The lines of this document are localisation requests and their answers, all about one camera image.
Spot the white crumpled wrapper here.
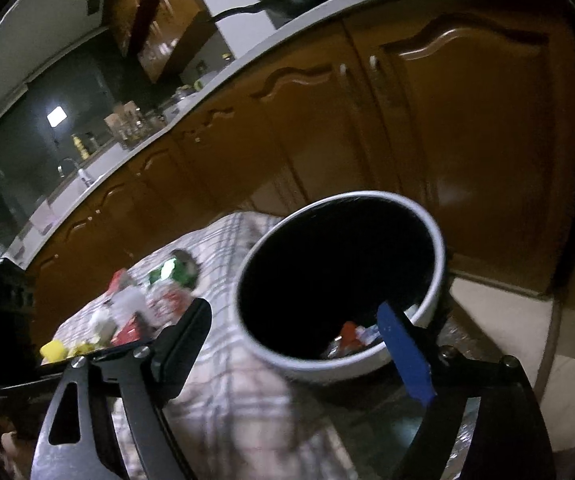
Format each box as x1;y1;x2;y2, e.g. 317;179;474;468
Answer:
356;324;386;349

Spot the white box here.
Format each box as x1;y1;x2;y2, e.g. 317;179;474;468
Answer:
29;200;61;237

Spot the metal sink faucet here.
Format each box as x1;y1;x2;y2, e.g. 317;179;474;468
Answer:
57;157;91;187

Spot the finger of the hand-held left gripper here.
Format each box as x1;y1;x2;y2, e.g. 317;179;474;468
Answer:
0;337;155;396

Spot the green wrapper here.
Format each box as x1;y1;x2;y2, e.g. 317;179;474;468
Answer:
148;250;201;291

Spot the dark window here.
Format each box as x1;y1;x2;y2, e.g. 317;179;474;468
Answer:
0;34;134;262

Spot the brown wooden cabinet door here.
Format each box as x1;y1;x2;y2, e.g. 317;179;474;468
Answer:
62;180;168;287
346;6;575;297
172;94;308;222
131;135;229;242
27;225;99;332
240;22;418;211

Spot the cardboard box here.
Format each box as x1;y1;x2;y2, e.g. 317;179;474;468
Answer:
103;101;138;137

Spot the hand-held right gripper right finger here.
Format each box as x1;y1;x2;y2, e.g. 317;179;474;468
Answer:
377;302;553;480

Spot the white-rimmed black trash bin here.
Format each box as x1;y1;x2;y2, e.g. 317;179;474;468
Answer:
234;191;449;386

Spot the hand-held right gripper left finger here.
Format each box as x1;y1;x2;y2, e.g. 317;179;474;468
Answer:
30;297;213;480

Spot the plaid cloth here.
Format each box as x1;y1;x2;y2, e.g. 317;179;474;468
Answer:
54;210;428;480

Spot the red snack packet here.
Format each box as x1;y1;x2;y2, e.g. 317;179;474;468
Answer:
111;314;159;347

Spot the small red wrapper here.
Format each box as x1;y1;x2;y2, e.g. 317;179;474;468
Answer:
340;321;368;349

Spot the clear bubble wrap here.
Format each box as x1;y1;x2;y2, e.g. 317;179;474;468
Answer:
436;310;488;480

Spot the red and white wrapper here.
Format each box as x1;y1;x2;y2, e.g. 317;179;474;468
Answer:
146;287;194;331

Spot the brown wooden wall cabinet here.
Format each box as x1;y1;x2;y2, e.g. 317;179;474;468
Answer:
104;0;214;84

